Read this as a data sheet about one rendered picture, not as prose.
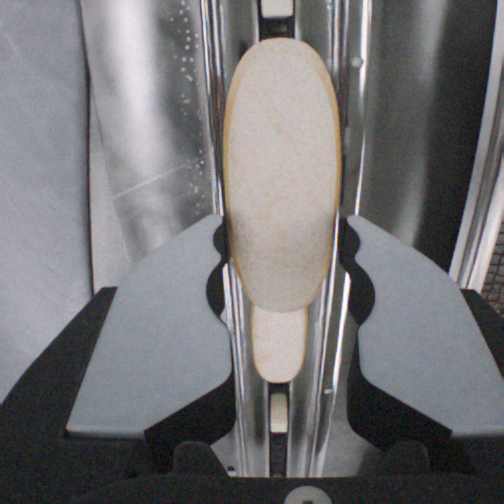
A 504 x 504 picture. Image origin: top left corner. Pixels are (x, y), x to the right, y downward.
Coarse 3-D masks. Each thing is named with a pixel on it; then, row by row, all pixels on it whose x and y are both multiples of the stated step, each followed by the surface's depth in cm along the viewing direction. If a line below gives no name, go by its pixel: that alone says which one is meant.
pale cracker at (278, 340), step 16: (256, 320) 25; (272, 320) 25; (288, 320) 25; (304, 320) 25; (256, 336) 26; (272, 336) 26; (288, 336) 26; (304, 336) 26; (256, 352) 27; (272, 352) 26; (288, 352) 26; (304, 352) 27; (272, 368) 27; (288, 368) 27
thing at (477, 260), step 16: (496, 128) 15; (496, 144) 15; (496, 160) 15; (496, 176) 15; (496, 192) 16; (480, 208) 17; (496, 208) 17; (480, 224) 17; (496, 224) 17; (480, 240) 17; (496, 240) 18; (480, 256) 18; (464, 272) 19; (480, 272) 19; (496, 272) 19; (464, 288) 19; (480, 288) 19; (496, 304) 20
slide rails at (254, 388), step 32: (224, 0) 17; (256, 0) 17; (320, 0) 16; (224, 32) 17; (256, 32) 17; (320, 32) 17; (224, 64) 18; (224, 96) 19; (224, 192) 22; (320, 320) 26; (320, 352) 28; (256, 384) 30; (256, 416) 32; (256, 448) 34; (288, 448) 34
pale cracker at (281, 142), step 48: (288, 48) 11; (240, 96) 11; (288, 96) 11; (240, 144) 12; (288, 144) 11; (336, 144) 12; (240, 192) 13; (288, 192) 12; (336, 192) 13; (240, 240) 13; (288, 240) 13; (288, 288) 14
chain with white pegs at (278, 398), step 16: (272, 0) 15; (288, 0) 15; (272, 16) 15; (288, 16) 16; (288, 32) 18; (272, 384) 31; (272, 400) 31; (272, 416) 30; (272, 432) 34; (272, 448) 36; (272, 464) 38
